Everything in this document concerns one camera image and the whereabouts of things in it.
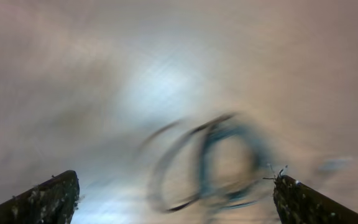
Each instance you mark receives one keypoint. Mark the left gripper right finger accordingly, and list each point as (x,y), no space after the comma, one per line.
(297,203)

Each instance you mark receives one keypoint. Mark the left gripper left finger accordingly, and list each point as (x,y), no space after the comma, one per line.
(51,202)

